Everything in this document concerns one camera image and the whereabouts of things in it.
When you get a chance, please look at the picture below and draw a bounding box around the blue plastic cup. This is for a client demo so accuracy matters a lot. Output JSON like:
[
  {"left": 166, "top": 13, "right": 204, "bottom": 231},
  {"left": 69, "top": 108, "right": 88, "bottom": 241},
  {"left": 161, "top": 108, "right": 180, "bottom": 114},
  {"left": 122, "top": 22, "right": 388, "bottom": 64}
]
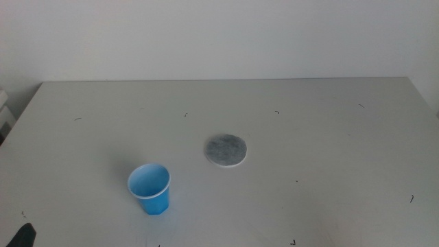
[{"left": 127, "top": 163, "right": 171, "bottom": 216}]

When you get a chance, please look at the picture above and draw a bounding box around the round grey cup mat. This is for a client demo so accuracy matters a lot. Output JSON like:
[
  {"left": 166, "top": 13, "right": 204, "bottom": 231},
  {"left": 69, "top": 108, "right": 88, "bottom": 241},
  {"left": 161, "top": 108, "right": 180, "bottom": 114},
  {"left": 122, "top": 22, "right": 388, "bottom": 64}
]
[{"left": 204, "top": 133, "right": 248, "bottom": 168}]

